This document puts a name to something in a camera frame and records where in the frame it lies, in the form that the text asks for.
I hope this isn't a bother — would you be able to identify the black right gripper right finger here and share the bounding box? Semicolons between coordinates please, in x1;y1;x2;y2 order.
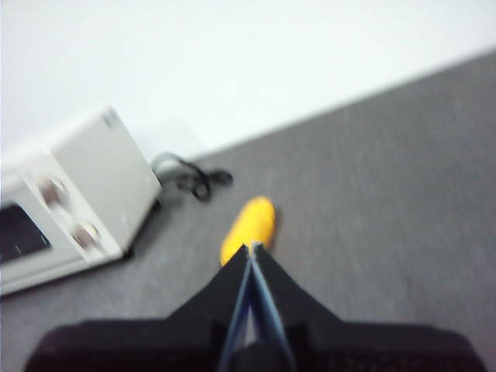
252;242;484;372

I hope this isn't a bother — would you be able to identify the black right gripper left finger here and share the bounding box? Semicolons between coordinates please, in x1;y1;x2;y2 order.
22;243;253;372

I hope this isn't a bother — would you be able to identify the white glass oven door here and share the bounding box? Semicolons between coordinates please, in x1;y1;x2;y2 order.
0;170;84;274

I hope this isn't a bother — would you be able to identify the beige oven knob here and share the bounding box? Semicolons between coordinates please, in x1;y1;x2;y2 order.
36;176;69;207
71;220;100;250

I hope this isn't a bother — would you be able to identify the white toaster oven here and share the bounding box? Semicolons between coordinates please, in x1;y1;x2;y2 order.
0;104;162;298

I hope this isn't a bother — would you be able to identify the yellow corn cob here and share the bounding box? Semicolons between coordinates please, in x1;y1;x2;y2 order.
219;195;277;267

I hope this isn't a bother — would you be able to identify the black power cable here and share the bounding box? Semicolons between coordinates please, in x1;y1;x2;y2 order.
152;152;234;202

